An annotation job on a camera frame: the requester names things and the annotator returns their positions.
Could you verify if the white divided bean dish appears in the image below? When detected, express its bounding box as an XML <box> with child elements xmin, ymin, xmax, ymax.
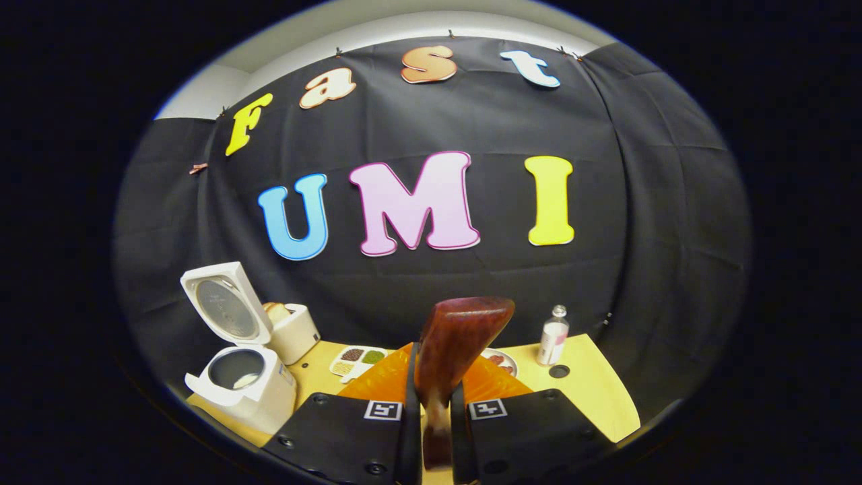
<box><xmin>329</xmin><ymin>345</ymin><xmax>389</xmax><ymax>383</ymax></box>

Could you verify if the white rice cooker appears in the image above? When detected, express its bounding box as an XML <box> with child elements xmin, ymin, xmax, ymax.
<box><xmin>180</xmin><ymin>261</ymin><xmax>298</xmax><ymax>435</ymax></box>

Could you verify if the round white plate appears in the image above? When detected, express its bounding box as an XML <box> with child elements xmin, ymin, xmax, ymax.
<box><xmin>480</xmin><ymin>348</ymin><xmax>519</xmax><ymax>378</ymax></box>

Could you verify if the brown wooden spoon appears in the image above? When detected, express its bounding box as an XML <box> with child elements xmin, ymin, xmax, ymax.
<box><xmin>413</xmin><ymin>296</ymin><xmax>516</xmax><ymax>470</ymax></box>

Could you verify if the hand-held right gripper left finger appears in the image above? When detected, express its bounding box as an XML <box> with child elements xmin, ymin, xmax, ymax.
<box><xmin>261</xmin><ymin>342</ymin><xmax>423</xmax><ymax>485</ymax></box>

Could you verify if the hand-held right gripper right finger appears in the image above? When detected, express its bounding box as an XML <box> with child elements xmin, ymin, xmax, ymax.
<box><xmin>450</xmin><ymin>364</ymin><xmax>617</xmax><ymax>485</ymax></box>

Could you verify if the clear bottle pink label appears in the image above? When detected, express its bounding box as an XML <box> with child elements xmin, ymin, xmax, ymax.
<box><xmin>537</xmin><ymin>304</ymin><xmax>570</xmax><ymax>366</ymax></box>

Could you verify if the white toaster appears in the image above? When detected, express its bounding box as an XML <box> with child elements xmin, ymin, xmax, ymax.
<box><xmin>268</xmin><ymin>303</ymin><xmax>321</xmax><ymax>366</ymax></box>

